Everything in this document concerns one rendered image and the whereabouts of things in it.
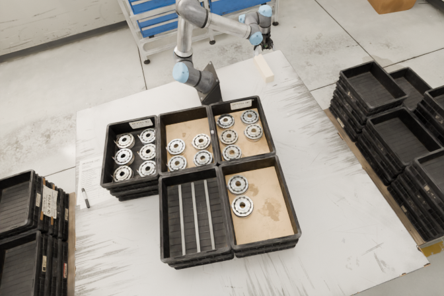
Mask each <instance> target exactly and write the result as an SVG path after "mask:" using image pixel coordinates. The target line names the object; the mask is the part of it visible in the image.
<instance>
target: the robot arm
mask: <svg viewBox="0 0 444 296"><path fill-rule="evenodd" d="M176 14H177V15H178V36H177V46H176V47H175V49H174V53H173V57H174V63H175V66H174V68H173V72H172V75H173V77H174V80H176V81H178V82H179V83H183V84H185V85H188V86H191V87H194V88H195V89H196V90H197V91H198V92H199V93H202V94H205V93H207V92H208V91H209V90H210V89H211V87H212V84H213V74H212V73H211V72H209V71H200V70H198V69H195V68H194V64H193V61H192V56H193V49H192V47H191V43H192V29H193V25H194V26H197V27H199V28H205V27H206V28H210V29H213V30H217V31H220V32H224V33H227V34H230V35H233V36H238V37H240V38H244V39H247V40H249V42H250V43H251V44H252V45H254V50H253V57H254V56H255V55H256V56H258V54H259V53H258V51H259V49H260V46H261V47H262V51H263V50H265V49H266V50H267V49H269V50H270V49H272V50H273V51H275V48H274V44H273V40H272V39H271V38H270V37H271V34H270V33H271V26H272V8H271V7H270V6H269V5H262V6H261V7H260V8H259V10H258V11H256V12H253V13H247V14H243V15H240V16H239V22H238V21H235V20H232V19H229V18H226V17H222V16H220V15H216V14H214V13H210V12H209V10H208V9H205V8H203V7H202V6H201V5H200V2H199V0H176ZM258 25H259V27H258ZM259 45H260V46H259Z"/></svg>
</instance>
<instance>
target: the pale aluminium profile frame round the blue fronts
mask: <svg viewBox="0 0 444 296"><path fill-rule="evenodd" d="M123 1H124V0H118V2H119V5H120V7H121V9H122V12H123V14H124V16H125V18H126V20H127V23H128V25H129V28H130V30H131V32H132V34H133V37H134V38H135V41H136V43H137V45H138V48H139V50H140V52H141V55H142V56H143V59H144V64H149V63H150V60H149V59H147V56H148V55H151V54H155V53H158V52H162V51H165V50H169V49H171V48H175V47H176V46H177V42H175V43H172V44H168V45H165V46H161V47H158V48H154V49H152V50H145V49H144V46H143V45H144V44H145V43H148V42H152V41H155V40H158V39H161V38H166V37H168V36H172V35H175V34H178V29H174V30H171V31H168V32H163V33H161V34H157V35H152V36H149V37H147V38H143V39H142V37H141V31H140V29H139V26H138V24H137V21H136V20H139V19H143V18H146V17H150V16H153V15H157V14H160V13H164V12H167V11H171V10H174V9H176V3H174V4H171V5H167V6H164V7H159V8H157V9H153V10H150V11H145V12H143V13H139V14H136V15H134V14H133V11H132V9H131V7H130V4H129V2H128V0H125V1H126V3H127V6H128V9H129V11H130V15H131V16H129V15H128V12H127V10H126V7H125V5H124V2H123ZM202 1H203V3H202V6H203V7H204V8H205V9H208V10H209V12H210V8H209V7H208V5H209V1H207V0H199V2H202ZM262 5H269V6H270V7H271V8H272V19H274V22H273V23H272V25H273V26H277V25H278V24H279V22H276V21H278V7H279V0H272V1H271V2H267V3H263V4H261V5H257V6H255V7H251V8H247V9H243V10H241V11H237V12H233V13H230V14H227V15H223V16H222V15H221V16H222V17H226V18H228V19H231V18H234V17H238V16H240V15H243V14H247V13H252V12H254V11H258V10H259V8H260V7H261V6H262ZM272 6H274V8H273V7H272ZM206 29H207V32H206V33H205V34H202V35H199V36H195V37H192V42H196V41H198V40H203V39H205V38H210V40H211V41H209V44H211V45H214V44H215V40H214V38H213V37H214V36H216V35H219V34H222V33H224V32H220V31H217V30H213V29H210V28H206Z"/></svg>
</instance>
